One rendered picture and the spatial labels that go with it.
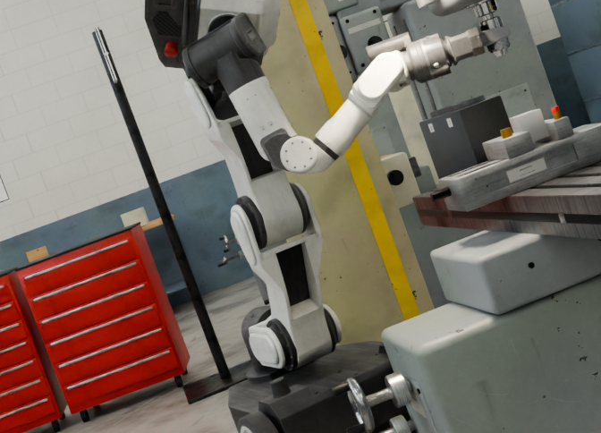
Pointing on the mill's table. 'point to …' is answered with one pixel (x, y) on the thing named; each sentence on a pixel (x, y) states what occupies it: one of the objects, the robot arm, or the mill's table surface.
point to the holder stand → (463, 132)
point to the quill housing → (456, 1)
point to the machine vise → (525, 166)
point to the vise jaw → (522, 140)
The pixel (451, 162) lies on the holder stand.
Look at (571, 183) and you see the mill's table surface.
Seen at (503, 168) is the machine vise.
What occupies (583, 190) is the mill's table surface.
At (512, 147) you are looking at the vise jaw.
